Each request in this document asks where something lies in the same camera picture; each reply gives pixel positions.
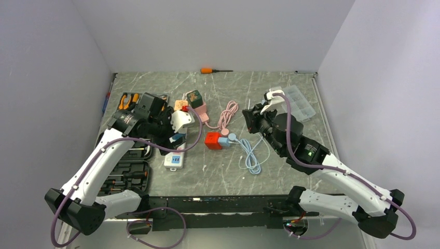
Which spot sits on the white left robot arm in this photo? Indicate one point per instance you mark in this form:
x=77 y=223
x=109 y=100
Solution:
x=80 y=202

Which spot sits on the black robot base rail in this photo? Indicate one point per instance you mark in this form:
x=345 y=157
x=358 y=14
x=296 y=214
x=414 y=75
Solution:
x=269 y=211

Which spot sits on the orange handled screwdriver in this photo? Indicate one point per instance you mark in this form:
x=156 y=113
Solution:
x=211 y=71

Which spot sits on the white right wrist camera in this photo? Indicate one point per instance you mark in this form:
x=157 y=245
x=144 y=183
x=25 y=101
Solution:
x=274 y=99

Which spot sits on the clear plastic screw organizer box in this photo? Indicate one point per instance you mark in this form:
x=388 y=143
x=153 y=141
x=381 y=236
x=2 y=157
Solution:
x=301 y=109

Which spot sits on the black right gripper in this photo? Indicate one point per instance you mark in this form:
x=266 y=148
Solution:
x=253 y=116

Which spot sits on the white long power strip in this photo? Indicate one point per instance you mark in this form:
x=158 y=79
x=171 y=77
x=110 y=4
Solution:
x=174 y=161

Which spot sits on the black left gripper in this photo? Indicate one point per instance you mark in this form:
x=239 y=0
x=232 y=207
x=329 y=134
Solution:
x=165 y=115

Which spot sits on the light blue cube adapter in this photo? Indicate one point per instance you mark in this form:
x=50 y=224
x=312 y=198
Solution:
x=224 y=142

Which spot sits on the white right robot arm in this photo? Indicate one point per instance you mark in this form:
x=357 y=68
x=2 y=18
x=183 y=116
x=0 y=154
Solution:
x=370 y=207

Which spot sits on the red cube socket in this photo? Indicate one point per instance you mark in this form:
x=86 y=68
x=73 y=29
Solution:
x=211 y=140

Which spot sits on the orange wooden cube adapter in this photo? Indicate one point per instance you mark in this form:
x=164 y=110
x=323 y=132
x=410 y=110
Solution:
x=179 y=104

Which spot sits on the orange handled pliers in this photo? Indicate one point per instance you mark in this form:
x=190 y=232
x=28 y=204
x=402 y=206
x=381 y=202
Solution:
x=127 y=100

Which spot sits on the pink power strip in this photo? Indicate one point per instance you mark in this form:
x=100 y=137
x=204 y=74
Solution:
x=201 y=111

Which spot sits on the dark green cube adapter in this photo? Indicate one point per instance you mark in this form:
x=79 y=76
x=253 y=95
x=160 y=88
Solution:
x=194 y=99

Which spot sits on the black open tool case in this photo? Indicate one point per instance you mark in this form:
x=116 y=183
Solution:
x=134 y=160

